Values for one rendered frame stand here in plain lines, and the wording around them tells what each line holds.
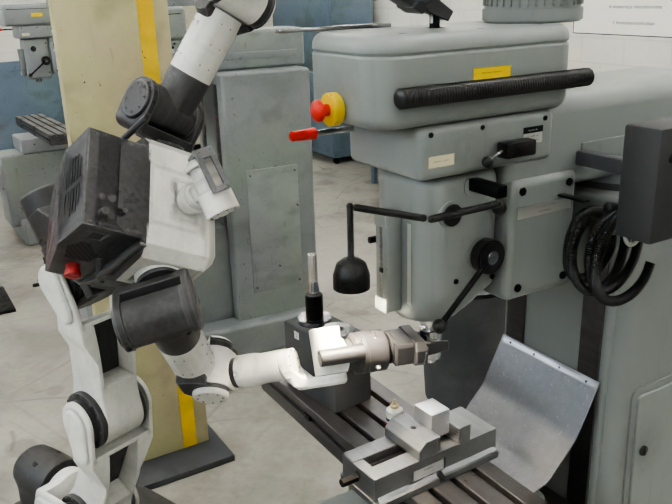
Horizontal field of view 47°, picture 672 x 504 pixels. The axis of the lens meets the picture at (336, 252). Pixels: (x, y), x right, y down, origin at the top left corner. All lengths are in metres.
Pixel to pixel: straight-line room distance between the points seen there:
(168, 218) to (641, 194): 0.86
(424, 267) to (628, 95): 0.59
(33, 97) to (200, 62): 8.84
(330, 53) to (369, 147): 0.21
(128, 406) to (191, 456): 1.65
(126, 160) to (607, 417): 1.22
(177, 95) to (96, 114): 1.44
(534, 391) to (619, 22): 4.96
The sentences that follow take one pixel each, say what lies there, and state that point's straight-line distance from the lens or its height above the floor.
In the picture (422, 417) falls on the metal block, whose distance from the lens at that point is 1.76.
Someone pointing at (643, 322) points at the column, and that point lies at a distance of 1.88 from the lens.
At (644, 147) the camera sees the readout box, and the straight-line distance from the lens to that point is 1.46.
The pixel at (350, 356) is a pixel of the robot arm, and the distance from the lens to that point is 1.57.
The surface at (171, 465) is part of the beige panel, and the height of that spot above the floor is 0.03.
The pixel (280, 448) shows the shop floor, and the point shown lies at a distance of 3.61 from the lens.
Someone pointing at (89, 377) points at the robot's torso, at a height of 1.13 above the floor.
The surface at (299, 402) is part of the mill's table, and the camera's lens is 2.09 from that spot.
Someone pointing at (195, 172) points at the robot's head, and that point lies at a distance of 1.46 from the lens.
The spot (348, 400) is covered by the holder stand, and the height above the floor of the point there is 0.96.
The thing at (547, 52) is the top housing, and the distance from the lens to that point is 1.55.
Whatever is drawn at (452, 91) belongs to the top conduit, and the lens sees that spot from 1.36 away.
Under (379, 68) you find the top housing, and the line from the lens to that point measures 1.33.
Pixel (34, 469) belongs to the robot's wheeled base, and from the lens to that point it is 2.35.
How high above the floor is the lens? 1.97
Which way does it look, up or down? 19 degrees down
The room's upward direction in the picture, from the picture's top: 2 degrees counter-clockwise
